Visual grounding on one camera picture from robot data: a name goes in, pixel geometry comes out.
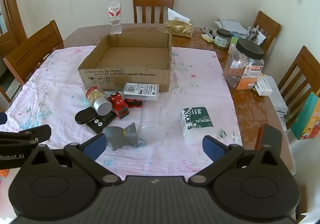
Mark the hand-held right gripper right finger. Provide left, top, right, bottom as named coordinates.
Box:
left=187, top=135, right=290, bottom=186

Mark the red and black toy part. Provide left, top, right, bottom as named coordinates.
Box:
left=124, top=98, right=143, bottom=109

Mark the pill jar with silver cap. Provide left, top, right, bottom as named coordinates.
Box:
left=84, top=85, right=113, bottom=116

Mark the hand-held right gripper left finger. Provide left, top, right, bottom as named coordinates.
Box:
left=21, top=133, right=120, bottom=186

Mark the black digital device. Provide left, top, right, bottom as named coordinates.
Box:
left=87, top=113, right=117, bottom=134

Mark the clear water bottle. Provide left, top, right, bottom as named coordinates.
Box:
left=108, top=0, right=123, bottom=35

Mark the bundle of markers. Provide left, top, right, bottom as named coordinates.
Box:
left=246, top=27, right=260, bottom=43

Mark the stack of leaflets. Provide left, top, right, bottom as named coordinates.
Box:
left=260, top=75, right=288, bottom=117

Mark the pink floral cloth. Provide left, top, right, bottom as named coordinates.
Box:
left=0, top=45, right=243, bottom=182

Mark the small jar with dark lid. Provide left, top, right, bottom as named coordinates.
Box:
left=214, top=29, right=232, bottom=49

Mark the colourful cardboard box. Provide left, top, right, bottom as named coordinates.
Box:
left=290, top=92, right=320, bottom=141

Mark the wooden door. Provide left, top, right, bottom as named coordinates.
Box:
left=0, top=0, right=28, bottom=48

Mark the small white box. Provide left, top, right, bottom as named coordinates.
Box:
left=254, top=79, right=274, bottom=96

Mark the red toy robot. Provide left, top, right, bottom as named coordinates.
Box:
left=109, top=91, right=130, bottom=119

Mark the gold tissue pack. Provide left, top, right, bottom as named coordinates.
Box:
left=164, top=8, right=195, bottom=38

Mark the large clear jar black lid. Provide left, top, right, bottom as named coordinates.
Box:
left=223, top=39, right=265, bottom=92

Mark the pile of white papers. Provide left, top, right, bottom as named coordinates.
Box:
left=215, top=19, right=248, bottom=35

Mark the white bottle with green label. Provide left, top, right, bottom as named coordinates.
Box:
left=181, top=106, right=216, bottom=147

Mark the clear plastic jar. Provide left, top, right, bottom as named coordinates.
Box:
left=138, top=106, right=167, bottom=142

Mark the white folded paper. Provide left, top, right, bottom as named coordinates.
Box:
left=256, top=30, right=267, bottom=45

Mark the bunch of black pens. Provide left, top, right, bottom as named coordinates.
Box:
left=200, top=26, right=216, bottom=39

